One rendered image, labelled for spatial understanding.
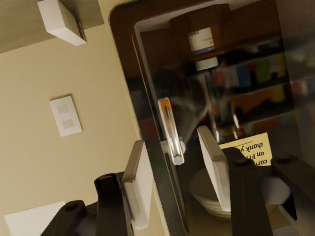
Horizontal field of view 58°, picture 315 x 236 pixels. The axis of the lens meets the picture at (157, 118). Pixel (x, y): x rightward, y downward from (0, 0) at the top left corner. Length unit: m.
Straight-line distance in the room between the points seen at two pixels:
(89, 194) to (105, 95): 0.32
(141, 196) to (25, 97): 0.81
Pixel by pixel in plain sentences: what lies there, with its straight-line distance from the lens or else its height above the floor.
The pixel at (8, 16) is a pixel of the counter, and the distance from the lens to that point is 0.56.
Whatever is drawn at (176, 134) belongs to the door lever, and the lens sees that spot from 0.36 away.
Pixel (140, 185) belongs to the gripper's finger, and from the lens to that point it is 0.16.
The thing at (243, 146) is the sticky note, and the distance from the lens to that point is 0.43.
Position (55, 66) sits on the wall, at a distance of 0.89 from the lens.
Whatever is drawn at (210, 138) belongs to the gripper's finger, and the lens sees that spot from 0.18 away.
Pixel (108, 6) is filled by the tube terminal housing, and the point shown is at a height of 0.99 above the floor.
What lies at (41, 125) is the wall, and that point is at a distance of 0.94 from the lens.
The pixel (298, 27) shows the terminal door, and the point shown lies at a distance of 0.44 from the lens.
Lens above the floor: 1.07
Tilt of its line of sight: 11 degrees up
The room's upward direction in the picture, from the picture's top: 165 degrees clockwise
